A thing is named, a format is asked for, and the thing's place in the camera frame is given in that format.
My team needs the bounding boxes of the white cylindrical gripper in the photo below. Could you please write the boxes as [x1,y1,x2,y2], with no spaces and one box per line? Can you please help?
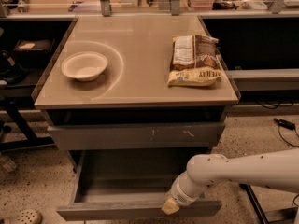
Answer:
[161,172,209,215]

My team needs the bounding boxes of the grey drawer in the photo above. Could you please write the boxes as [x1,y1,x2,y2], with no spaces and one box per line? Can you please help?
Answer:
[48,122,225,150]
[55,148,223,222]

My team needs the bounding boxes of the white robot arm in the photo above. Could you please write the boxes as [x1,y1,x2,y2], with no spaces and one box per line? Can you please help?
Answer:
[162,149,299,215]

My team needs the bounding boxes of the grey top drawer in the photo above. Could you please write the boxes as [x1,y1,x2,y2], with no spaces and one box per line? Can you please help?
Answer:
[48,122,225,150]

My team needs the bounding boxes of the white perforated clog shoe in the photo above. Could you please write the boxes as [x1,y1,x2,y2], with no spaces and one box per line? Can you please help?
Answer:
[0,209,42,224]

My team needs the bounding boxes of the brown yellow snack bag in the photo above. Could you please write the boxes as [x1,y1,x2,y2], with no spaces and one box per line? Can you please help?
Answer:
[167,35,221,87]

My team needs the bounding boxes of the white paper bowl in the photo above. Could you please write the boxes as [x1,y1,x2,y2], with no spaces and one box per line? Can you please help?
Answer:
[61,51,108,82]

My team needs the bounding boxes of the black box with label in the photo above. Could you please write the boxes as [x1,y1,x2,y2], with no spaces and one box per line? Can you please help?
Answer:
[13,39,54,68]

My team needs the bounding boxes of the black table leg frame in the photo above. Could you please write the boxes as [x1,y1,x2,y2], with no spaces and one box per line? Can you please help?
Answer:
[0,98,54,151]

